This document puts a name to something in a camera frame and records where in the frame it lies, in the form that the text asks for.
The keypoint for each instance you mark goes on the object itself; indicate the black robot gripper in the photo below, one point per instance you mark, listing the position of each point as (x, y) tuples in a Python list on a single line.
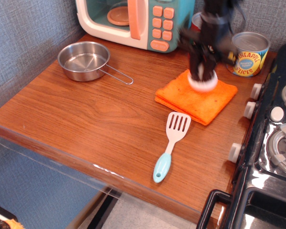
[(212, 43)]

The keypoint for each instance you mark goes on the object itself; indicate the white drain cover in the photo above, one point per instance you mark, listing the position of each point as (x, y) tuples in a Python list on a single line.
[(203, 86)]

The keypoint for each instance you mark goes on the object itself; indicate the orange cloth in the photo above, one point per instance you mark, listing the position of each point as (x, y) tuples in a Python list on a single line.
[(202, 107)]

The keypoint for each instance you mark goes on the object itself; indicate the small steel pan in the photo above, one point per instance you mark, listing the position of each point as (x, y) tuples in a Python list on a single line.
[(88, 61)]

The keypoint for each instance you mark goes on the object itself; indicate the tomato sauce can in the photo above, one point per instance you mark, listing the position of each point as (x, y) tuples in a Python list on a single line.
[(195, 30)]

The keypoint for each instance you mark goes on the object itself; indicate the pineapple slices can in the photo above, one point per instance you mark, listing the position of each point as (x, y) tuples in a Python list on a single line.
[(252, 51)]

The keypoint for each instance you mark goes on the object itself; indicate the teal toy microwave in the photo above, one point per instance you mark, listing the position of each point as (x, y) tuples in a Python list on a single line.
[(153, 24)]

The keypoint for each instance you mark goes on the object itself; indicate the orange microwave plate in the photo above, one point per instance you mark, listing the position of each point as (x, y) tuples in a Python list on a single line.
[(118, 16)]

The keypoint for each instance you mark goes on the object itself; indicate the black toy stove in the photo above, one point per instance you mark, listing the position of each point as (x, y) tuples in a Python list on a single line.
[(258, 197)]

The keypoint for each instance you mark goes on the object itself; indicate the white spatula teal handle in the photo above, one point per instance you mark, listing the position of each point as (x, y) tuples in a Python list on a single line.
[(177, 126)]

